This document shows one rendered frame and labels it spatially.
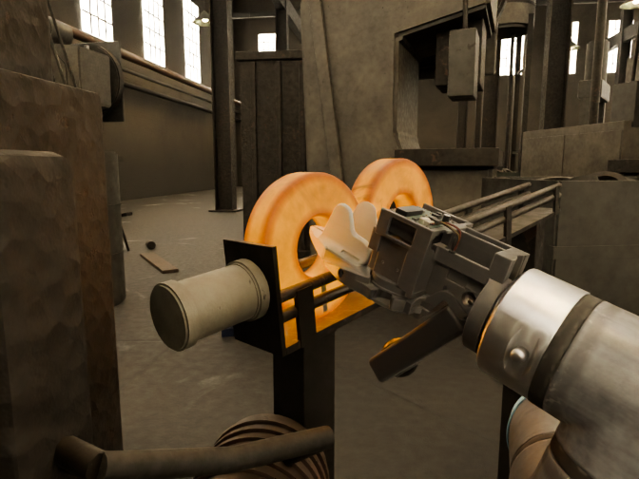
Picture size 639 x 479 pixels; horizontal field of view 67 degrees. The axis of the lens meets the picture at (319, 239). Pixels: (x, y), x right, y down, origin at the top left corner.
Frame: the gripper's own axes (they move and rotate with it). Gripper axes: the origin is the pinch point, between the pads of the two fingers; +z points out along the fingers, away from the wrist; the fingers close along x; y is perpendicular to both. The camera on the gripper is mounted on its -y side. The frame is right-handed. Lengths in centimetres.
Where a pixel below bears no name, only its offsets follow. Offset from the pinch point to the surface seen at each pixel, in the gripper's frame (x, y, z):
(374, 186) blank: -9.5, 5.0, 1.7
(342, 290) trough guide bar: -1.5, -4.5, -3.6
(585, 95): -817, 52, 221
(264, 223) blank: 7.1, 2.0, 1.1
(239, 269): 10.1, -1.8, 0.1
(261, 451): 13.7, -12.4, -10.8
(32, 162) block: 26.9, 7.8, 1.3
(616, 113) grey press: -355, 27, 61
